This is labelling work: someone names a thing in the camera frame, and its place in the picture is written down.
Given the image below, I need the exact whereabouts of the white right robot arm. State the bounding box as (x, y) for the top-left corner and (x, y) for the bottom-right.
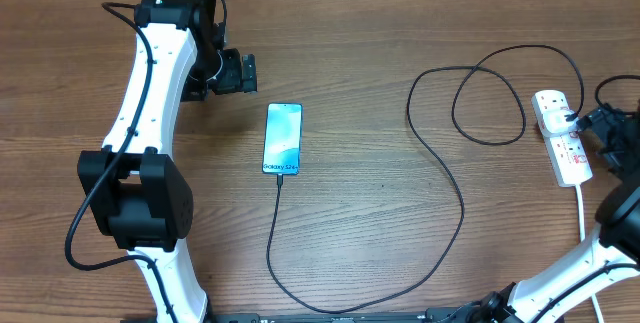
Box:
(467, 104), (639, 322)

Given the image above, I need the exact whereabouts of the white charger adapter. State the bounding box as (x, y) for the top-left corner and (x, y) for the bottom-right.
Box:
(539, 109), (577, 138)

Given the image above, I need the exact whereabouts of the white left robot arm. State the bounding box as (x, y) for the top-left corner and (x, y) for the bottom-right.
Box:
(65, 0), (257, 322)

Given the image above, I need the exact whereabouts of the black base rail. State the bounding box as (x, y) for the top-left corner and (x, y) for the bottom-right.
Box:
(204, 305), (475, 323)

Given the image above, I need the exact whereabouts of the Samsung Galaxy smartphone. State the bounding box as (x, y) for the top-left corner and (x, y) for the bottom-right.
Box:
(262, 103), (303, 175)

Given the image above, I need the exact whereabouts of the black charger cable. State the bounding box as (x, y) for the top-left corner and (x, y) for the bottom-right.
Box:
(265, 44), (586, 315)

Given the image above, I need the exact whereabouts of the white power strip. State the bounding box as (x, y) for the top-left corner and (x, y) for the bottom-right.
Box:
(531, 90), (593, 187)

